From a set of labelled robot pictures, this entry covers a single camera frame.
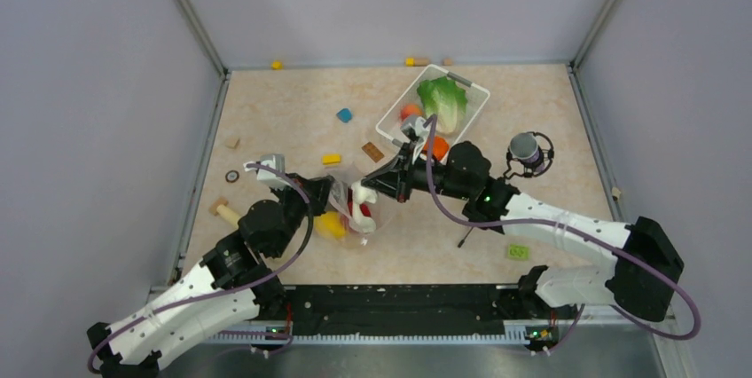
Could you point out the wooden rectangular block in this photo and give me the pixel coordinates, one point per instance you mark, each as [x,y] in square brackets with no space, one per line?
[218,205]

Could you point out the small black ring wheel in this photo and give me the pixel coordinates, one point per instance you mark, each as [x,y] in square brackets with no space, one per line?
[231,176]

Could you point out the brown lego brick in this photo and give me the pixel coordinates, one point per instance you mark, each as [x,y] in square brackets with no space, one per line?
[372,151]

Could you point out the cream cylinder block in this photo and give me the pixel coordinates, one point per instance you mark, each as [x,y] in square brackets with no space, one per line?
[228,215]

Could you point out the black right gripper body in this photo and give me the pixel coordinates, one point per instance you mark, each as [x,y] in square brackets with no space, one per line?
[410,176]

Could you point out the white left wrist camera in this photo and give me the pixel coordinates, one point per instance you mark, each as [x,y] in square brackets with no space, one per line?
[270,170]

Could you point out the yellow lego brick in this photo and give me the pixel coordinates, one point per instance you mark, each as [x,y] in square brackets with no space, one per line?
[331,159]

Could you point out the yellow lemon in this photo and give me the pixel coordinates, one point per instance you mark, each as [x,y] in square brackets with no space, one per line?
[330,226]

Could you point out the orange mini pumpkin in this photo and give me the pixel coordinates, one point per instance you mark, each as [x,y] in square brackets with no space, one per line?
[441,149]

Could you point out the green lettuce leaf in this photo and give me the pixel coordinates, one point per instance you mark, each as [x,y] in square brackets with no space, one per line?
[447,100]

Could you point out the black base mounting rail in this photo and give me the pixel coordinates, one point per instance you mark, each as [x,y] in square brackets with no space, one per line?
[408,310]

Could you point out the clear zip top bag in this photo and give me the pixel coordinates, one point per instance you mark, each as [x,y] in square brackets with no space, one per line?
[382,211]

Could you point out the red apple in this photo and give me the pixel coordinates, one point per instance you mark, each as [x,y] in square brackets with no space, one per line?
[359,211]

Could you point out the yellow and wood peg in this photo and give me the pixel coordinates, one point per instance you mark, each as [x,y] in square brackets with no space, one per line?
[417,61]

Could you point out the light green lego brick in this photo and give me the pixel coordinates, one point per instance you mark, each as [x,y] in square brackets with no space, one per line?
[517,252]

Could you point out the microphone on black tripod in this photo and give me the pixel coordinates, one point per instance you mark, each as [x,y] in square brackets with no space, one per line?
[528,155]

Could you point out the small wooden cube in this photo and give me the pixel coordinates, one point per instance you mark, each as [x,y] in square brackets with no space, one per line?
[232,143]

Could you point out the white perforated plastic basket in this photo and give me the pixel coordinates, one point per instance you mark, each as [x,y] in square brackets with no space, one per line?
[388,126]

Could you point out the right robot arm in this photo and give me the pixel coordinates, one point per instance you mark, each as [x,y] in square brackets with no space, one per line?
[633,266]

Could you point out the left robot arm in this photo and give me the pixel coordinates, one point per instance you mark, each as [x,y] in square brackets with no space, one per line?
[237,280]

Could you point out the peach fruit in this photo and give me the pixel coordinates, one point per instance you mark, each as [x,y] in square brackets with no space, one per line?
[410,110]

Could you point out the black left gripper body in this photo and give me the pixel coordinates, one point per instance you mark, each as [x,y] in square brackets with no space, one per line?
[317,206]

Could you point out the blue block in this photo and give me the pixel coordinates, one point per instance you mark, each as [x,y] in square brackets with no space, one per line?
[344,115]

